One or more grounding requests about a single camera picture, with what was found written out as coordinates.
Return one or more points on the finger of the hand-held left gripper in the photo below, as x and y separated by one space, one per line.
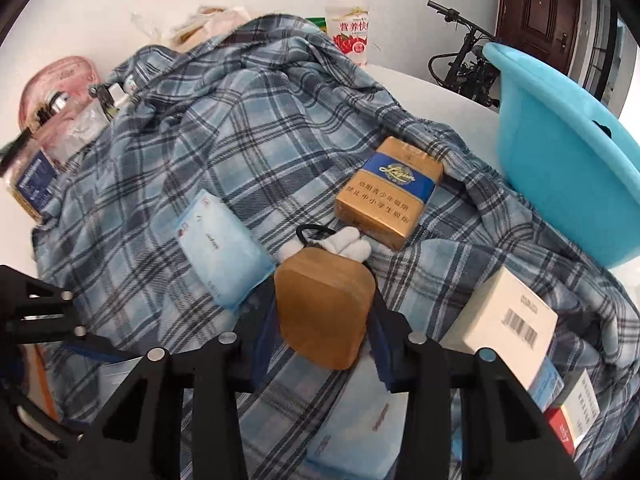
40 310
30 445

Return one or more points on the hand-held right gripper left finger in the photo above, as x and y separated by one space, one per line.
262 347

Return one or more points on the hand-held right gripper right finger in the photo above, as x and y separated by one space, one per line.
381 357

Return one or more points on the amber soap bar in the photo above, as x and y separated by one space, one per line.
325 310

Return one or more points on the blue plastic basin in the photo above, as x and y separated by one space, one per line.
550 170

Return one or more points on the black scrunchie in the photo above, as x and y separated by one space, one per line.
602 129

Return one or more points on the blue wet wipes pack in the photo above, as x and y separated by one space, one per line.
350 430
215 250

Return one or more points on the white barcode box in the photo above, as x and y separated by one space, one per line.
500 320

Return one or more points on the dark blue packet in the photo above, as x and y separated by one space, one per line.
35 182

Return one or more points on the gold cigarette pack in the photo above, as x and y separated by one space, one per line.
385 200

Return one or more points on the light blue tissue pack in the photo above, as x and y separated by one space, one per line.
547 385

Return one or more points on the clear plastic pouch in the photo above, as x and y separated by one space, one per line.
75 130

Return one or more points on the red white cigarette box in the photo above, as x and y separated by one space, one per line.
580 400

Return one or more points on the blue plaid shirt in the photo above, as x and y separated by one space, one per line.
200 135

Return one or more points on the pink pouch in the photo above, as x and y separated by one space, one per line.
65 72

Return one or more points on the black bicycle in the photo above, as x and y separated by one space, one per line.
465 70

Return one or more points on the crumpled plastic bag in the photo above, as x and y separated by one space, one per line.
220 22

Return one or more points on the green box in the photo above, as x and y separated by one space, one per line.
317 24

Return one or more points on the red cap milk bottle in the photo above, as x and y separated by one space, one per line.
347 15

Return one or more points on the black framed glass door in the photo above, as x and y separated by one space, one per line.
602 60

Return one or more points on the brown door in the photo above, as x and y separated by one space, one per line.
540 5

